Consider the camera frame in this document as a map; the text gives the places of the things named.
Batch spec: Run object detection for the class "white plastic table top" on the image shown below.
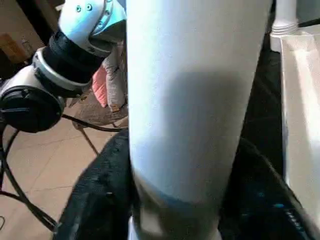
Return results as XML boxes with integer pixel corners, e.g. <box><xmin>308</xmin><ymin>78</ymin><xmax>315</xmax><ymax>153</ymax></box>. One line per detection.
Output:
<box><xmin>269</xmin><ymin>29</ymin><xmax>320</xmax><ymax>221</ymax></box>

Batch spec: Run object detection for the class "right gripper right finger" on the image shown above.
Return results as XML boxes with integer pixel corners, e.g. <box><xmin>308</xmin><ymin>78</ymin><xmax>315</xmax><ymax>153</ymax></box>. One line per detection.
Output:
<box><xmin>219</xmin><ymin>136</ymin><xmax>320</xmax><ymax>240</ymax></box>

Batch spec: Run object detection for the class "white plastic table leg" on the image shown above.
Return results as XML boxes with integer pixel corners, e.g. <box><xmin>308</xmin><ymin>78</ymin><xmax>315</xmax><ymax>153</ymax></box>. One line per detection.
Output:
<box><xmin>124</xmin><ymin>0</ymin><xmax>273</xmax><ymax>240</ymax></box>
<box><xmin>271</xmin><ymin>0</ymin><xmax>299</xmax><ymax>35</ymax></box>

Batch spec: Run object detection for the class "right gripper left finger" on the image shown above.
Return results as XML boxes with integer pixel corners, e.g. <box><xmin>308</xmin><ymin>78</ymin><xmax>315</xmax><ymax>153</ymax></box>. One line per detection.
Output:
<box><xmin>53</xmin><ymin>129</ymin><xmax>137</xmax><ymax>240</ymax></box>

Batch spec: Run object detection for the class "pink quilted object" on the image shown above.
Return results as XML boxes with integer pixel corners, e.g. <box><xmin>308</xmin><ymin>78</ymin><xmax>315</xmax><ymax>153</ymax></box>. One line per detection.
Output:
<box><xmin>91</xmin><ymin>66</ymin><xmax>109</xmax><ymax>108</ymax></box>

